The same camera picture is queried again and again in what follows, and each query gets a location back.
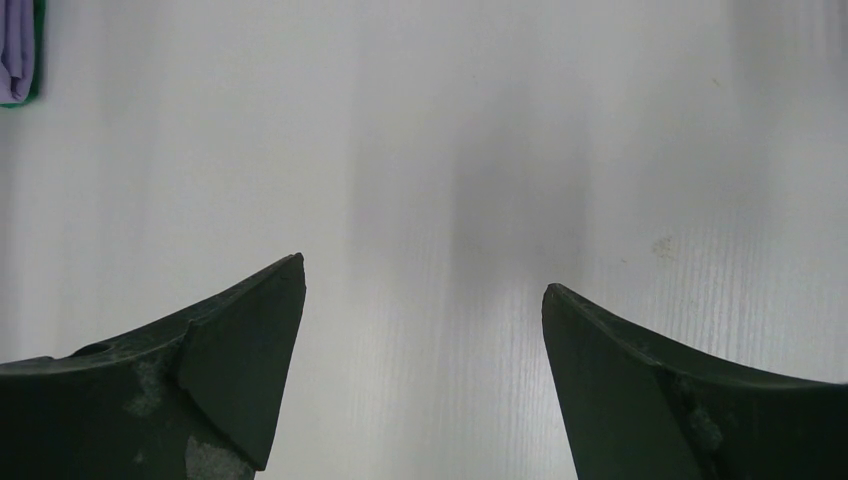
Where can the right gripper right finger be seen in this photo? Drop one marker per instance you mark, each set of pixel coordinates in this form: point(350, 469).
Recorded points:
point(639, 405)

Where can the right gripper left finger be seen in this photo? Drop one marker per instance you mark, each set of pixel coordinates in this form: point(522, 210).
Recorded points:
point(194, 395)

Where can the folded lavender t-shirt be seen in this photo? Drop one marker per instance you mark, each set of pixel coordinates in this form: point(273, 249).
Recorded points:
point(18, 50)

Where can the folded green t-shirt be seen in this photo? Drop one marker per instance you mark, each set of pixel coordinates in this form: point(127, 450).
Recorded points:
point(41, 8)

